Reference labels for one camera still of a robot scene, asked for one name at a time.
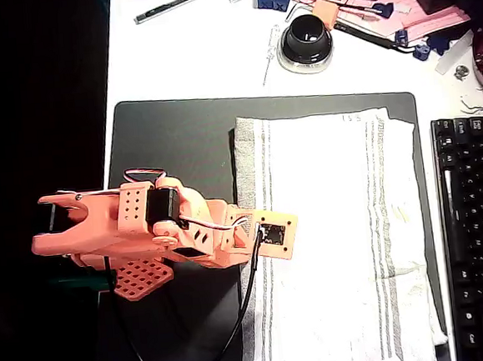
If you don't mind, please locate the white striped towel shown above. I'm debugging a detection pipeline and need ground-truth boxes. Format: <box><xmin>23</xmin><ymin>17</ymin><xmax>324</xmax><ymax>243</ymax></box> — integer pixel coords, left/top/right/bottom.
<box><xmin>221</xmin><ymin>101</ymin><xmax>451</xmax><ymax>361</ymax></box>

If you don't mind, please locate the dark desk mat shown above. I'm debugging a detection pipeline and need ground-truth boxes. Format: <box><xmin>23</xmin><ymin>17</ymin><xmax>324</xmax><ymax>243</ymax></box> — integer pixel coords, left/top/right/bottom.
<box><xmin>70</xmin><ymin>76</ymin><xmax>453</xmax><ymax>361</ymax></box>

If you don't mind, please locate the clear thin screwdriver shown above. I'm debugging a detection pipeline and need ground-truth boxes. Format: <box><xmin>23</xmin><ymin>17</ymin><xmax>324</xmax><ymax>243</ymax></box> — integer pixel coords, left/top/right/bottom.
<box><xmin>258</xmin><ymin>23</ymin><xmax>285</xmax><ymax>87</ymax></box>

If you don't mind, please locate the black dome on white base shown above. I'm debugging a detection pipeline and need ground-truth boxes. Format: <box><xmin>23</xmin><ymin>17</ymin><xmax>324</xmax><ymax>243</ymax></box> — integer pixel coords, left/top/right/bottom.
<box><xmin>274</xmin><ymin>12</ymin><xmax>338</xmax><ymax>78</ymax></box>

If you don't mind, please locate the metal allen key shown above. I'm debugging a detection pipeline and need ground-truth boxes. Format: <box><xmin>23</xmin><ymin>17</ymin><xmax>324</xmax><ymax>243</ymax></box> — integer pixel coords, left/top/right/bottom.
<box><xmin>284</xmin><ymin>1</ymin><xmax>318</xmax><ymax>23</ymax></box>

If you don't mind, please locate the black pen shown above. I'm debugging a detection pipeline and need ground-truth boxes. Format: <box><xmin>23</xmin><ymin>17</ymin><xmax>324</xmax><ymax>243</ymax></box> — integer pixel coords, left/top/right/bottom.
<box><xmin>333</xmin><ymin>16</ymin><xmax>408</xmax><ymax>59</ymax></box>

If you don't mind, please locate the orange block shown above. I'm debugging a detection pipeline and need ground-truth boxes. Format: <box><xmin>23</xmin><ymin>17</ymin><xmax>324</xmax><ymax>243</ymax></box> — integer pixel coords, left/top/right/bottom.
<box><xmin>310</xmin><ymin>0</ymin><xmax>342</xmax><ymax>32</ymax></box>

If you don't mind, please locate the black keyboard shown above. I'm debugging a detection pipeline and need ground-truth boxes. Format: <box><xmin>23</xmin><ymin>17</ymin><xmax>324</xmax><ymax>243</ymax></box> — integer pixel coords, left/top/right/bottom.
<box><xmin>428</xmin><ymin>115</ymin><xmax>483</xmax><ymax>361</ymax></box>

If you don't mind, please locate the dark blue printed part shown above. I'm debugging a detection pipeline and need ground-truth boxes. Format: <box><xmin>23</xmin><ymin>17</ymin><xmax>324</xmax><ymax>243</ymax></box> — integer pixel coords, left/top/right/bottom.
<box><xmin>426</xmin><ymin>33</ymin><xmax>452</xmax><ymax>56</ymax></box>

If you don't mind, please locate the clear plastic strip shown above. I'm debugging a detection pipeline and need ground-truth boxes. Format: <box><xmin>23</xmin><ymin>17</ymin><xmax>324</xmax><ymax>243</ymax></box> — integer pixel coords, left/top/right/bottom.
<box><xmin>431</xmin><ymin>30</ymin><xmax>477</xmax><ymax>77</ymax></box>

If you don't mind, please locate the pink paper stack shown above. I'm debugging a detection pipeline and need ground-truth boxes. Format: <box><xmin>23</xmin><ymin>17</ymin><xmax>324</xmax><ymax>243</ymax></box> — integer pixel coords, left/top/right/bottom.
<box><xmin>294</xmin><ymin>0</ymin><xmax>474</xmax><ymax>54</ymax></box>

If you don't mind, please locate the black camera cable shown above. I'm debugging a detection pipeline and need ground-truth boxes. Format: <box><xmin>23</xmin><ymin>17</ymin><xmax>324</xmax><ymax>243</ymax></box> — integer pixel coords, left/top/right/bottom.
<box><xmin>101</xmin><ymin>224</ymin><xmax>276</xmax><ymax>361</ymax></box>

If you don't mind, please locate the orange camera mount plate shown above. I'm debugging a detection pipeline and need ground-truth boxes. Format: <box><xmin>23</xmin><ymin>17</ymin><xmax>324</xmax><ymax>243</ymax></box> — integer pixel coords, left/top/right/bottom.
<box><xmin>250</xmin><ymin>206</ymin><xmax>302</xmax><ymax>264</ymax></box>

